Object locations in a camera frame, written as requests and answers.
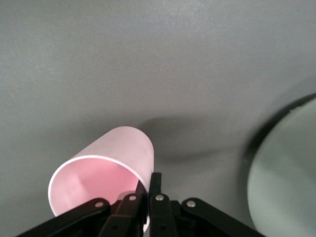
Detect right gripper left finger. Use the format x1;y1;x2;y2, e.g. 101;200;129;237
14;182;149;237

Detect pale green cooking pot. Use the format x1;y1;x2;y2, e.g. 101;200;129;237
246;93;316;237

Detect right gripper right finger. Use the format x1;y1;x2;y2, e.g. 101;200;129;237
149;172;267;237

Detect pink plastic cup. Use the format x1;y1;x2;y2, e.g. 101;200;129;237
48;126;155;234

